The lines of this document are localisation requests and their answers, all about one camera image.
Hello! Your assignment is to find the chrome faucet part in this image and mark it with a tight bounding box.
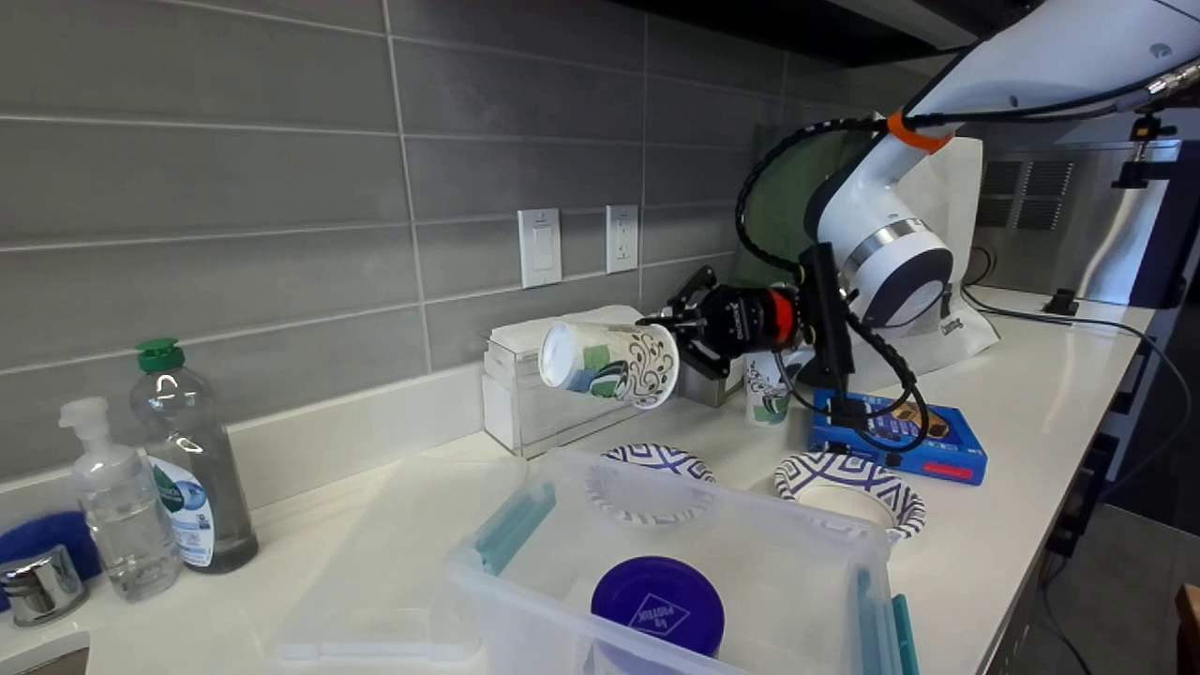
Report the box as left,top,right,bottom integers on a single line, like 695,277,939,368
0,543,95,631

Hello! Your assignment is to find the dark green bag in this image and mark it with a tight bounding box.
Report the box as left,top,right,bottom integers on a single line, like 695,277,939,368
726,118,876,291

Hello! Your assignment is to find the small black plug adapter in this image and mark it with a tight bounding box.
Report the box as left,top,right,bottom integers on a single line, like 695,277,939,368
1038,286,1088,320

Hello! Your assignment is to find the blue snack box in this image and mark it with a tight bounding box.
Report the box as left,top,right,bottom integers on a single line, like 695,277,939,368
801,385,993,490

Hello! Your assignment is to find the purple round lid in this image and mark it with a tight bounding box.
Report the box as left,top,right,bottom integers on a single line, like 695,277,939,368
590,551,731,658

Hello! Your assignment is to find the white paper towel dispenser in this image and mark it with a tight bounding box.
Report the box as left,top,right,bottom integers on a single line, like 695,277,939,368
478,298,658,457

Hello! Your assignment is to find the clear plastic container lid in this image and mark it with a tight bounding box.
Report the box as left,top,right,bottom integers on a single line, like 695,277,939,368
264,461,554,675

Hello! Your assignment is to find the white wall outlet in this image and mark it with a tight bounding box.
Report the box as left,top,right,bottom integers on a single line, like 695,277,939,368
600,197,646,277
515,203,568,291

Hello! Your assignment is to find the patterned paper cup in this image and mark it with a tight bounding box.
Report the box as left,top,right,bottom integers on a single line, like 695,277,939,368
531,315,688,415
738,350,805,430

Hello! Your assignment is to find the black camera on tripod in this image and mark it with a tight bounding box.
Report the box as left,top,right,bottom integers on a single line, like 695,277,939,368
1106,107,1185,191

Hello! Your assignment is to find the blue sponge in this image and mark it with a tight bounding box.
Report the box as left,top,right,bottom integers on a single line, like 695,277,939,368
0,505,110,620

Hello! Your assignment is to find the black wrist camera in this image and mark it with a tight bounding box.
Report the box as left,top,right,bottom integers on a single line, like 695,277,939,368
795,241,863,393

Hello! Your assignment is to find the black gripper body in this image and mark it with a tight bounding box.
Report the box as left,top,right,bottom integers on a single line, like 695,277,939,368
678,282,805,373

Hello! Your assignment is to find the black countertop cable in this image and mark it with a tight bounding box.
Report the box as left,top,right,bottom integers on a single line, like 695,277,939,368
960,291,1200,501

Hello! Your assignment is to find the clear pump sanitizer bottle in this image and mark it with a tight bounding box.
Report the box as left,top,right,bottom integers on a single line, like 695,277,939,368
58,393,188,606

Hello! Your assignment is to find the clear plastic storage container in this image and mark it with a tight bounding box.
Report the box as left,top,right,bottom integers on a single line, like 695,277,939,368
446,447,928,675

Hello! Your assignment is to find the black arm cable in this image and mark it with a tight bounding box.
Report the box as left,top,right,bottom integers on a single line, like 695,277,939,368
726,111,939,457

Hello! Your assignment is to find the blue patterned paper plate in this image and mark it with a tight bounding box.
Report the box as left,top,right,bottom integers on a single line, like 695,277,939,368
593,438,720,531
764,447,933,543

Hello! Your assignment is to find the green capped soap bottle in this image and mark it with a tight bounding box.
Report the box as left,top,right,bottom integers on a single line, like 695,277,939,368
128,335,264,578

